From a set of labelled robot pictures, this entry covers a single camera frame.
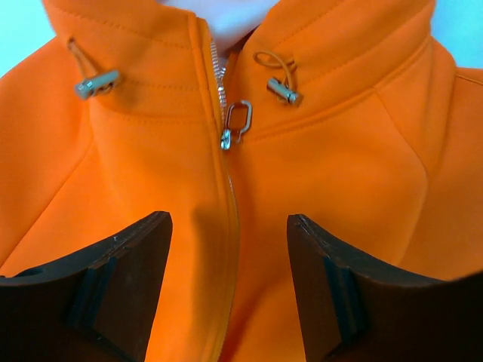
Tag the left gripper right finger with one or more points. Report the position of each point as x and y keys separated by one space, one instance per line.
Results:
x=355 y=307

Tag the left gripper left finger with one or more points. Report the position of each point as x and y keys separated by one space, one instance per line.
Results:
x=96 y=304

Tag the orange zip jacket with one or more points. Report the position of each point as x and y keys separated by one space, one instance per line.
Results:
x=349 y=112

